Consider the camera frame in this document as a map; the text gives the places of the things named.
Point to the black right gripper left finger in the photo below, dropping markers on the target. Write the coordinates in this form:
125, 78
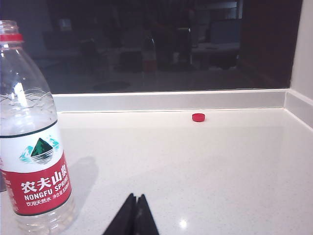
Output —
124, 220

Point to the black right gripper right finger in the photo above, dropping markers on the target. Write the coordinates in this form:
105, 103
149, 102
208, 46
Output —
144, 220

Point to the clear water bottle red label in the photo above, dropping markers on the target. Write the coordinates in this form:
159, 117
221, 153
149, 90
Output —
36, 171

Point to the red bottle cap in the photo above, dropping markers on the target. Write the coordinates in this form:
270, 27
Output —
198, 117

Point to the dark glass window pane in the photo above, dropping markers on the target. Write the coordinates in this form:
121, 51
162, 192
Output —
146, 44

